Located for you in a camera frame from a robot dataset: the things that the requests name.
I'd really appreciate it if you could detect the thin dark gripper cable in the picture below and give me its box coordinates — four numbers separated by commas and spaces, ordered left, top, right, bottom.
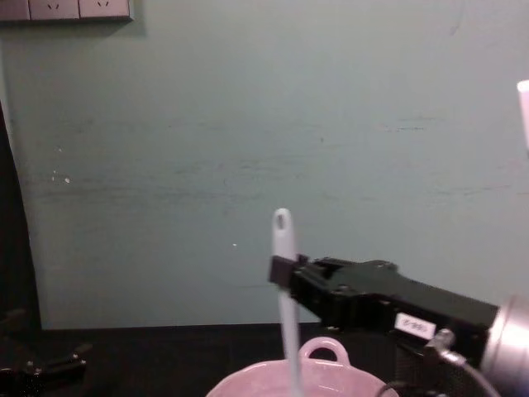
424, 328, 503, 397

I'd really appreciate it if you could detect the white plastic spoon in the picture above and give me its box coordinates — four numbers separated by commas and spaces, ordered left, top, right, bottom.
270, 208, 305, 397

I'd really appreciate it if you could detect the grey wall socket panel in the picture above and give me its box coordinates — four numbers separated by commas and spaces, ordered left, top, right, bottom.
0, 0, 136, 24

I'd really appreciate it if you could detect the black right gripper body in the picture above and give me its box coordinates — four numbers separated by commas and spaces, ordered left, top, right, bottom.
329, 259, 500, 368

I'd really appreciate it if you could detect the black table cloth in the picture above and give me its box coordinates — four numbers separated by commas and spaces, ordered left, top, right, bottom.
0, 321, 529, 397

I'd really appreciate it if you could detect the pink pot with loop handle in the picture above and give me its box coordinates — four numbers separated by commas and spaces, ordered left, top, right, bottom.
205, 336, 400, 397

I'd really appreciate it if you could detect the dark hanging fabric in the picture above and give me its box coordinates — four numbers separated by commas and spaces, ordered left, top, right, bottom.
0, 98, 43, 332

